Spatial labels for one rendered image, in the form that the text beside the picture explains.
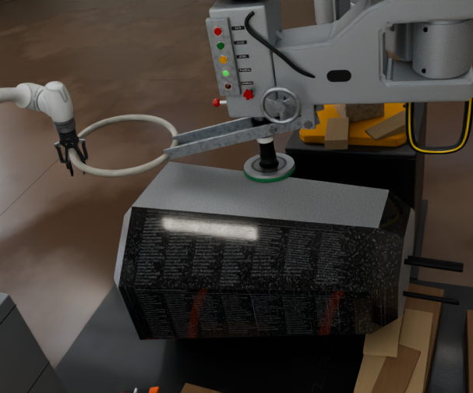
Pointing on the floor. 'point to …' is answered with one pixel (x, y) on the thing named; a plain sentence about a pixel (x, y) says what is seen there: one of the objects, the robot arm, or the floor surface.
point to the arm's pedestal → (9, 352)
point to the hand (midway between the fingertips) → (76, 168)
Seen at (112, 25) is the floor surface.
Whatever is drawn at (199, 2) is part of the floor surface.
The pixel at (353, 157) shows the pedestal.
